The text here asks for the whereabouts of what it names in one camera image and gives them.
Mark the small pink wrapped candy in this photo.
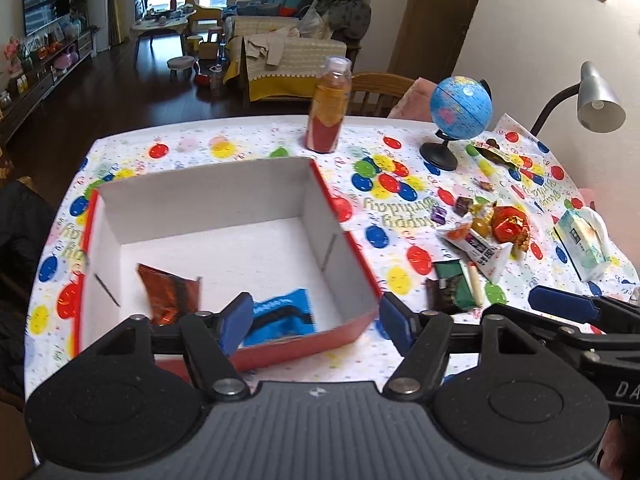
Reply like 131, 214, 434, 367
475, 179, 495, 192

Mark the green snack packet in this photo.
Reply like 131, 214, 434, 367
425, 260, 477, 315

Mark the orange juice bottle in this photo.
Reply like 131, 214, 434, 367
305, 56, 352, 154

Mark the red white cardboard box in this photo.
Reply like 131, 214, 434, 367
74, 157, 378, 370

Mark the black jacket on chair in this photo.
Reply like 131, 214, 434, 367
1, 180, 55, 403

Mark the yellow jelly cup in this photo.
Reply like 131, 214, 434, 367
471, 210, 492, 238

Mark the red fried snack bag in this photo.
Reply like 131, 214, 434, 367
490, 206, 530, 252

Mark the coffee table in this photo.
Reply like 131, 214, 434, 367
130, 6, 195, 68

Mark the dark brown candy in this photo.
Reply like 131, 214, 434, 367
454, 196, 474, 217

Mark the cream stick snack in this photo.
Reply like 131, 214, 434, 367
468, 261, 485, 308

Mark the tv cabinet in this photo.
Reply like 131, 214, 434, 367
1, 32, 94, 144

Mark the tissue pack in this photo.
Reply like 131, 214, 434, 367
554, 207, 612, 282

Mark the dark snack wrapper near globe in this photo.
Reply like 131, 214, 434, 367
474, 144, 516, 169

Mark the white noodle snack packet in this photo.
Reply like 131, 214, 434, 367
437, 220, 513, 283

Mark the balloon birthday tablecloth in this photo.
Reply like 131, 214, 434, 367
24, 116, 639, 390

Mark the brown foil snack packet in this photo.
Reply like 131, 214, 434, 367
137, 263, 202, 326

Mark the small blue globe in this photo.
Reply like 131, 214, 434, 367
420, 76, 494, 171

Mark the person's right hand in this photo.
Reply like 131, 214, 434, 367
596, 415, 639, 480

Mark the grey desk lamp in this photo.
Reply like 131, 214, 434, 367
529, 61, 626, 136

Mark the purple candy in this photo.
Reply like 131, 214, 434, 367
431, 206, 446, 226

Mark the wooden chair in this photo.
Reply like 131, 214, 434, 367
347, 72, 413, 118

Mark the small round stool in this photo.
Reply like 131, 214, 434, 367
167, 55, 195, 80

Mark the blue snack packet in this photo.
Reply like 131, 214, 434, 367
243, 288, 317, 347

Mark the sofa with yellow cover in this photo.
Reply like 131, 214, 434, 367
224, 0, 371, 102

